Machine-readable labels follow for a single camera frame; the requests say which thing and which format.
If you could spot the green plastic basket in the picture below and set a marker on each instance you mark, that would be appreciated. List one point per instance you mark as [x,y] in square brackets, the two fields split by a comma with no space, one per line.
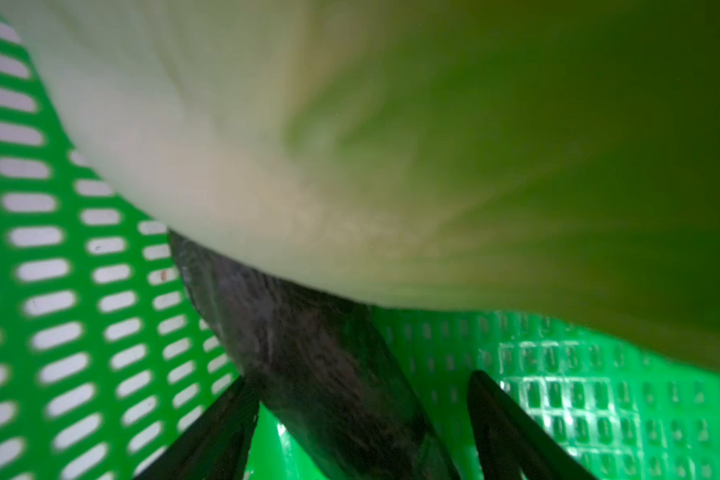
[104,363]

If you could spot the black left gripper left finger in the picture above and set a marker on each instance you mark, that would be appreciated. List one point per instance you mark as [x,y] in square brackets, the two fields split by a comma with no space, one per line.
[216,445]

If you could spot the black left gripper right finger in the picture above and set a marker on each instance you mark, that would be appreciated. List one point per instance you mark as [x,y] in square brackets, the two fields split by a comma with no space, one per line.
[509,443]

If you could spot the green lettuce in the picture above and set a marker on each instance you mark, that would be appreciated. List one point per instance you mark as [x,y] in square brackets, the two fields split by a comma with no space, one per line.
[552,157]

